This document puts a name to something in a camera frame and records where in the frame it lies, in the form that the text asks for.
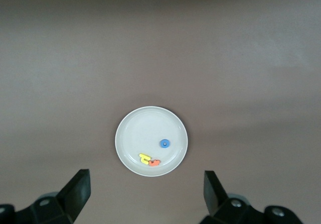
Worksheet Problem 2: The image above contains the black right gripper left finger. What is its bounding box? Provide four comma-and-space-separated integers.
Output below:
0, 168, 91, 224

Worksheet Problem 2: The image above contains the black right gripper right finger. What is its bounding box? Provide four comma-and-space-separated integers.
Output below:
199, 170, 304, 224

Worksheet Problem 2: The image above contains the yellow foam letter h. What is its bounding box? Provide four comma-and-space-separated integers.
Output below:
138, 153, 152, 165

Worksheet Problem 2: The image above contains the beige brown plate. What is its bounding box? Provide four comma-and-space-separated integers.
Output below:
114, 105, 189, 177

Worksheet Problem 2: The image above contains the brown table cover mat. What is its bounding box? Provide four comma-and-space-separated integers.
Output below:
0, 0, 321, 224

